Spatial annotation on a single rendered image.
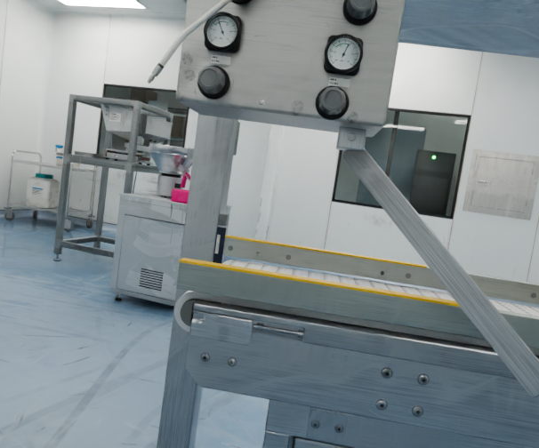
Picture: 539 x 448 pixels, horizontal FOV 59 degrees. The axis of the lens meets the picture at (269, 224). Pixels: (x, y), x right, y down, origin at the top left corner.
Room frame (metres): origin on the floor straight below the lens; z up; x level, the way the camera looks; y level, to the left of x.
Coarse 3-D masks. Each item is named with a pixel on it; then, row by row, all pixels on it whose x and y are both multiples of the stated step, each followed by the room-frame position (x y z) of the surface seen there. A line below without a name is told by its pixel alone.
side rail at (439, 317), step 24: (192, 264) 0.53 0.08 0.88; (192, 288) 0.53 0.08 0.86; (216, 288) 0.53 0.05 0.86; (240, 288) 0.53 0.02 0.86; (264, 288) 0.52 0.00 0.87; (288, 288) 0.52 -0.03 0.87; (312, 288) 0.52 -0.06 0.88; (336, 288) 0.52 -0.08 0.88; (336, 312) 0.52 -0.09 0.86; (360, 312) 0.51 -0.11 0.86; (384, 312) 0.51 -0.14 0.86; (408, 312) 0.51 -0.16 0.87; (432, 312) 0.51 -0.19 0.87; (456, 312) 0.50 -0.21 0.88; (504, 312) 0.51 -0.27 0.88; (480, 336) 0.50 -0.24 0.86; (528, 336) 0.50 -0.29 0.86
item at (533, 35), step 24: (408, 0) 0.67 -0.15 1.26; (432, 0) 0.66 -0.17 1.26; (456, 0) 0.65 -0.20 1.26; (480, 0) 0.64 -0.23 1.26; (504, 0) 0.63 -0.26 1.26; (528, 0) 0.62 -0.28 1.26; (408, 24) 0.76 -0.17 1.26; (432, 24) 0.75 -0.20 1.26; (456, 24) 0.73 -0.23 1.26; (480, 24) 0.72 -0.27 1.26; (504, 24) 0.71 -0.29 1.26; (528, 24) 0.70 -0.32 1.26; (456, 48) 0.84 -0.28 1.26; (480, 48) 0.82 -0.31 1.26; (504, 48) 0.81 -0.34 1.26; (528, 48) 0.79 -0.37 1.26
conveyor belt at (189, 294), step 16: (288, 272) 0.75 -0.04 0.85; (304, 272) 0.77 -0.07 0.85; (384, 288) 0.73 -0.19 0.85; (400, 288) 0.75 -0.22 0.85; (416, 288) 0.77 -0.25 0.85; (176, 304) 0.55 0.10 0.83; (224, 304) 0.66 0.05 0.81; (240, 304) 0.54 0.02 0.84; (256, 304) 0.54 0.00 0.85; (272, 304) 0.54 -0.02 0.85; (496, 304) 0.73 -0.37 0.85; (512, 304) 0.75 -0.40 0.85; (176, 320) 0.55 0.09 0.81; (336, 320) 0.53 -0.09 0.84; (352, 320) 0.53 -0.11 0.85; (368, 320) 0.53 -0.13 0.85; (432, 336) 0.52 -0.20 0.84; (448, 336) 0.52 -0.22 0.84; (464, 336) 0.52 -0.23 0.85
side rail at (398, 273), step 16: (240, 240) 0.80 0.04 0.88; (240, 256) 0.80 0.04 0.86; (256, 256) 0.80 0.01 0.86; (272, 256) 0.80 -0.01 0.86; (288, 256) 0.79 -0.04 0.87; (304, 256) 0.79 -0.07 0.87; (320, 256) 0.79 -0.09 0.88; (336, 256) 0.79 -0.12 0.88; (336, 272) 0.79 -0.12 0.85; (352, 272) 0.78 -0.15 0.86; (368, 272) 0.78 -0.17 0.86; (400, 272) 0.78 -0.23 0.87; (416, 272) 0.77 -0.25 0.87; (432, 272) 0.77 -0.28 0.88; (480, 288) 0.76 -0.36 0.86; (496, 288) 0.76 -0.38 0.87; (512, 288) 0.76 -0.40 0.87; (528, 288) 0.76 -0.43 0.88
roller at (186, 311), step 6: (186, 300) 0.55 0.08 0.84; (192, 300) 0.54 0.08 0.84; (204, 300) 0.55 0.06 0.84; (210, 300) 0.57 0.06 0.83; (186, 306) 0.54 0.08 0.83; (192, 306) 0.54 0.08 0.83; (186, 312) 0.54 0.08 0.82; (192, 312) 0.54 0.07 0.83; (186, 318) 0.54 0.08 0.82; (192, 318) 0.54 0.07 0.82
